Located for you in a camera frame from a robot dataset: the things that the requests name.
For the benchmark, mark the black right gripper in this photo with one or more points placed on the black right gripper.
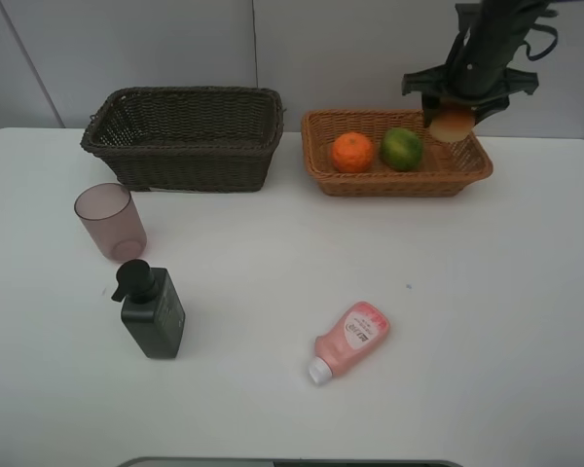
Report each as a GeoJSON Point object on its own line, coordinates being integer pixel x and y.
{"type": "Point", "coordinates": [470, 76]}

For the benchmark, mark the red-yellow peach fruit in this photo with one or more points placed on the red-yellow peach fruit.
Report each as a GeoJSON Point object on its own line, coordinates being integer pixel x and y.
{"type": "Point", "coordinates": [452, 123]}

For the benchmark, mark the green mango fruit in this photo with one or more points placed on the green mango fruit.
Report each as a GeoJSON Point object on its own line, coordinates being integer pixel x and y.
{"type": "Point", "coordinates": [401, 149]}

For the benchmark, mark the orange mandarin fruit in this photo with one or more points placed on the orange mandarin fruit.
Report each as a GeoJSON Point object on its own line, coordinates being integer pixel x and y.
{"type": "Point", "coordinates": [352, 152]}

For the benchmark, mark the pink lotion bottle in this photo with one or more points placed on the pink lotion bottle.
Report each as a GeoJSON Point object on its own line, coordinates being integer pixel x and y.
{"type": "Point", "coordinates": [357, 333]}

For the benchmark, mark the translucent pink plastic cup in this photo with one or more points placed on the translucent pink plastic cup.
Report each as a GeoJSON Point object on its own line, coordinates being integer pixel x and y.
{"type": "Point", "coordinates": [108, 213]}

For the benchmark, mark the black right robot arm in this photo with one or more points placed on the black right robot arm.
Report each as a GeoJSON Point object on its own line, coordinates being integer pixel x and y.
{"type": "Point", "coordinates": [504, 26]}

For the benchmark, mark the light orange wicker basket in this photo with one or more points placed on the light orange wicker basket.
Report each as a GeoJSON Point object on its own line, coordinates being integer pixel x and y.
{"type": "Point", "coordinates": [444, 171]}

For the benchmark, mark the dark brown wicker basket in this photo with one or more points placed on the dark brown wicker basket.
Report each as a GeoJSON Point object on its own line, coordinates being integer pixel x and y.
{"type": "Point", "coordinates": [187, 139]}

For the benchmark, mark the black pump dispenser bottle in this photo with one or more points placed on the black pump dispenser bottle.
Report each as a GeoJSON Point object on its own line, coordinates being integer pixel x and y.
{"type": "Point", "coordinates": [151, 309]}

